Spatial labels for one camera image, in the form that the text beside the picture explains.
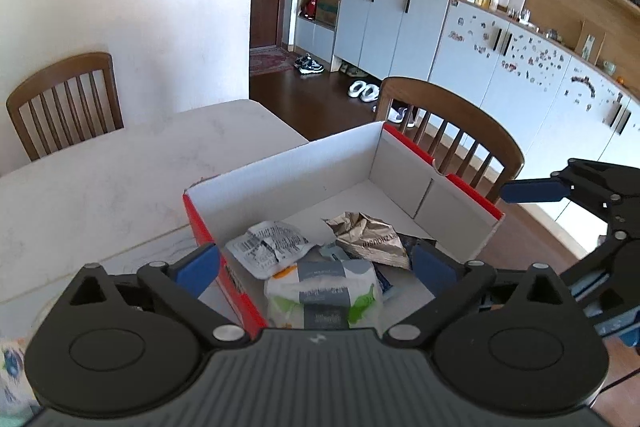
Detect grey wall cabinet unit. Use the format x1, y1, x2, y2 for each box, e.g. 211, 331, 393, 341
295, 0, 639, 174

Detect white printed snack wrapper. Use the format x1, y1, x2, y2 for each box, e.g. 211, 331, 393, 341
224, 221, 317, 281

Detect wooden chair at right side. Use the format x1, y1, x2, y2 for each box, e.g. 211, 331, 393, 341
375, 77, 525, 202

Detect blue patterned table mat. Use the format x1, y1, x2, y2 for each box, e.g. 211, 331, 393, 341
0, 338, 39, 426

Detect cardboard box on shelf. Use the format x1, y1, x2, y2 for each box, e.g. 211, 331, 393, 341
316, 0, 341, 27

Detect red cardboard box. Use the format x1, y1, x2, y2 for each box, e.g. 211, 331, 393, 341
183, 122, 503, 335

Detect black sneakers pair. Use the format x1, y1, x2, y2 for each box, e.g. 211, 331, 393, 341
294, 54, 324, 75

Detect silver foil bag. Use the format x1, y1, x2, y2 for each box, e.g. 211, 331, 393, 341
324, 211, 410, 270

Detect wooden chair at far side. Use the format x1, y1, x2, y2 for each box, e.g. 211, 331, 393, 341
6, 52, 124, 161

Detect black snack packet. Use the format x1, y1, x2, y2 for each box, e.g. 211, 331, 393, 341
398, 233, 437, 258

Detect white tissue pack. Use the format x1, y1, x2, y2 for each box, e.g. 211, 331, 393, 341
264, 259, 383, 331

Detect white slippers pair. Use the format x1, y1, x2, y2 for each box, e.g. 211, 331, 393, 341
347, 80, 380, 103

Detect wooden chair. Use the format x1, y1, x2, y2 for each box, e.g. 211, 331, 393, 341
6, 52, 124, 161
375, 77, 525, 202

